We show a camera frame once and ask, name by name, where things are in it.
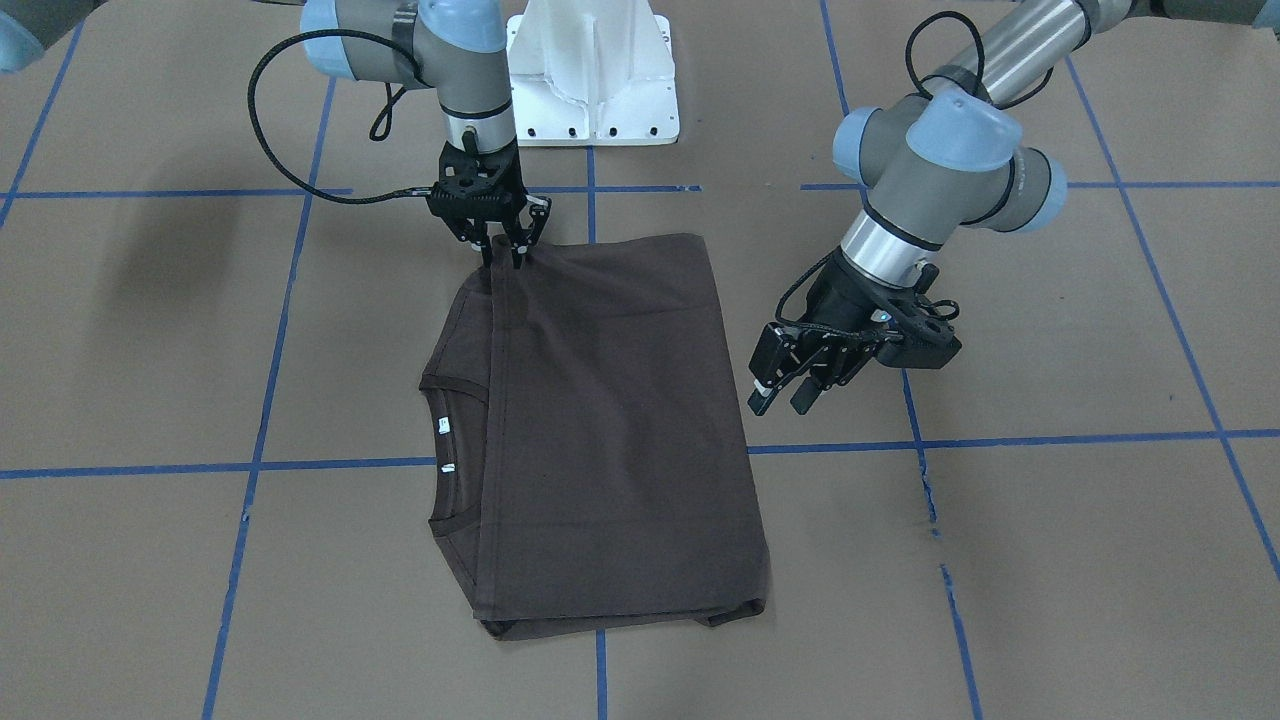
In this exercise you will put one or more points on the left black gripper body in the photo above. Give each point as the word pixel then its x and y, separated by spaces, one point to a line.
pixel 836 301

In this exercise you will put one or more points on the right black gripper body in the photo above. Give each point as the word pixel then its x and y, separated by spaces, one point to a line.
pixel 512 226

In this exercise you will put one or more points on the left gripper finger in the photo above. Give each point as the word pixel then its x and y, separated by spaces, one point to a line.
pixel 772 365
pixel 819 373

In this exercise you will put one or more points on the dark brown t-shirt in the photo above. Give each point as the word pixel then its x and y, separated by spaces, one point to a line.
pixel 591 465

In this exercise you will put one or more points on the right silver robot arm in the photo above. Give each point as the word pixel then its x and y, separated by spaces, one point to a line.
pixel 458 50

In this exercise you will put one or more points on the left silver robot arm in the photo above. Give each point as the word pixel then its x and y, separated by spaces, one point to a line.
pixel 946 156

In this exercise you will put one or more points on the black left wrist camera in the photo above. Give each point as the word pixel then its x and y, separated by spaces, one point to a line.
pixel 922 331

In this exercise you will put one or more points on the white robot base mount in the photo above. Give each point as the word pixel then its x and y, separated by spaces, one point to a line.
pixel 592 73

